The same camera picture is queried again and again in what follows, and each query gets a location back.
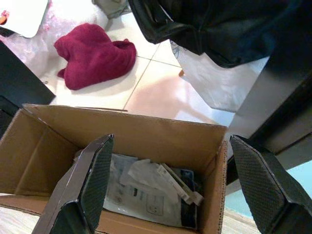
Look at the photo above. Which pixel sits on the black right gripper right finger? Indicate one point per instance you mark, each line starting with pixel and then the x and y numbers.
pixel 268 190

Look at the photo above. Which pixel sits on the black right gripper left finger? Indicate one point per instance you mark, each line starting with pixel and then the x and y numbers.
pixel 80 195

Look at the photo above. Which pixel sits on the long white tube box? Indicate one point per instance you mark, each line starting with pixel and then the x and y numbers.
pixel 182 185

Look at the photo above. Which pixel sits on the white plastic mailer bag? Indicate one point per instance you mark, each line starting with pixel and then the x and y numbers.
pixel 136 200

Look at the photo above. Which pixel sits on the dark blue flat object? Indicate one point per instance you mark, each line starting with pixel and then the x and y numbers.
pixel 191 214

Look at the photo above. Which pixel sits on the brown cardboard box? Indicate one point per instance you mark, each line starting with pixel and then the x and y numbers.
pixel 146 136

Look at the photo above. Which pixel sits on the white printed plastic bag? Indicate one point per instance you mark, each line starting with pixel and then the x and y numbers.
pixel 219 83

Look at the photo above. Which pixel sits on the large black panel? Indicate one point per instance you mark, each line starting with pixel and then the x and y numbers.
pixel 19 83

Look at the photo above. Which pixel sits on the dark red cloth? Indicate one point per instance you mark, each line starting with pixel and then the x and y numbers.
pixel 95 56

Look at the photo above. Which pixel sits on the black bag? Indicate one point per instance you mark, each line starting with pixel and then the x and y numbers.
pixel 231 26

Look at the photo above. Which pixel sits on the flat white board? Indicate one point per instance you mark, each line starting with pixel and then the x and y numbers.
pixel 24 17

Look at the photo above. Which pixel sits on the grey fabric bundle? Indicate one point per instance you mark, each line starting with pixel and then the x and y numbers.
pixel 112 7

